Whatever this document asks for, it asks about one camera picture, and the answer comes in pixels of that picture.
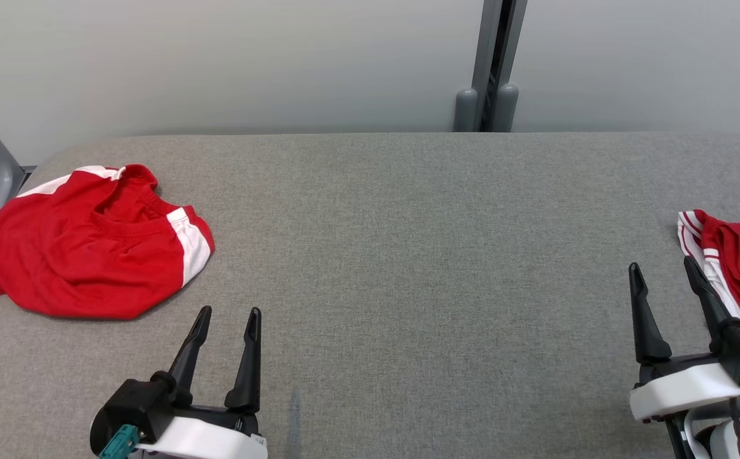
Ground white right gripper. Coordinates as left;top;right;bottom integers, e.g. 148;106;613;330
628;256;740;422

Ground teal left camera connector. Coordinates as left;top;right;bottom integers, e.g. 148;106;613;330
98;424;141;459

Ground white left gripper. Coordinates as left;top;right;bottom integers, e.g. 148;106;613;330
129;306;269;459

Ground red shirt broad white bands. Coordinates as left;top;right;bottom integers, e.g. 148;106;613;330
0;164;216;320

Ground grey fabric sofa cushion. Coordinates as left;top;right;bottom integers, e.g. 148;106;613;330
0;132;740;459

